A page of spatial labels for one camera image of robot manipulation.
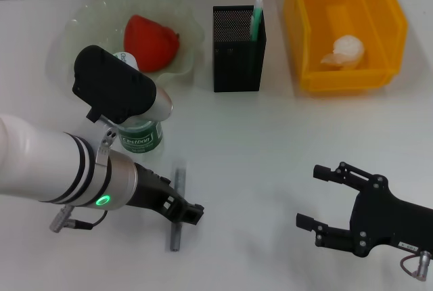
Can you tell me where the clear bottle with green label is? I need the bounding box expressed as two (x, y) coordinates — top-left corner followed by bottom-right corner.
(113, 50), (166, 156)

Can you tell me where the red-orange toy fruit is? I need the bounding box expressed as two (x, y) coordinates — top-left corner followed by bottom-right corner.
(123, 14), (181, 74)

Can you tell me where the black mesh pen holder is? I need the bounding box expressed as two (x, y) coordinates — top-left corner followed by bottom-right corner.
(212, 4), (268, 93)

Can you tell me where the right wrist cable with plug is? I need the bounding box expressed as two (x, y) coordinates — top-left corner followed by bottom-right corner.
(400, 250), (433, 280)

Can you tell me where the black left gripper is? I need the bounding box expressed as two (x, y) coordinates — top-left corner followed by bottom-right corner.
(127, 164), (206, 226)

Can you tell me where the left wrist cable with plug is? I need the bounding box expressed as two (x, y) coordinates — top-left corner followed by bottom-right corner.
(49, 204), (109, 234)

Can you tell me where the white paper ball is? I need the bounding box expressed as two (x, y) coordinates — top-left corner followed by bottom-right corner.
(319, 35), (367, 70)

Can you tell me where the yellow plastic bin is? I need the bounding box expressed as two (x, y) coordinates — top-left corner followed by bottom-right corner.
(282, 0), (409, 97)

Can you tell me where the wrist cable with plug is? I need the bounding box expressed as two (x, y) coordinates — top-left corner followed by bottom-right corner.
(400, 250), (433, 280)
(49, 204), (109, 234)

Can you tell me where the grey glitter pen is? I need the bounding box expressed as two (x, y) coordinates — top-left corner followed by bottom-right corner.
(168, 159), (188, 253)

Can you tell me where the pale green glass fruit plate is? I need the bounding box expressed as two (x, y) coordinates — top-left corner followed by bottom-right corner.
(47, 0), (206, 97)

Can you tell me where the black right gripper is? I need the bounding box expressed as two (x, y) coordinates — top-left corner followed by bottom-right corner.
(296, 161), (433, 258)

